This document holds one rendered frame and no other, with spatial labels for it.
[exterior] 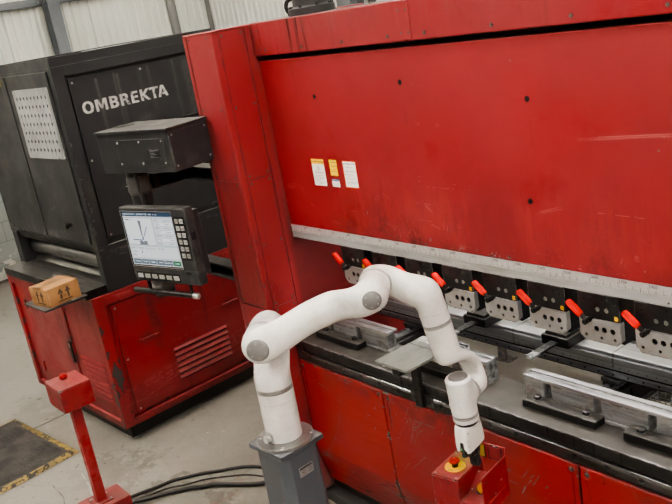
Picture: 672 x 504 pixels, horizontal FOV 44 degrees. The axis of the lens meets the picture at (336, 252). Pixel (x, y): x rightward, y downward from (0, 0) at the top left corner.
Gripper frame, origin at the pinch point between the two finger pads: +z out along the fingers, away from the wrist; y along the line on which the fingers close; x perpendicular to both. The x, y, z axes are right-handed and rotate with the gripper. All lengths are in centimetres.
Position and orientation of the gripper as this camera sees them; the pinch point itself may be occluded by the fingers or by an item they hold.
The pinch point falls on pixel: (475, 459)
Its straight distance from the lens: 285.8
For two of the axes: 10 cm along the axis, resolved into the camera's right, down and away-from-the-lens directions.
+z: 2.3, 9.1, 3.5
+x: 7.3, 0.8, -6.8
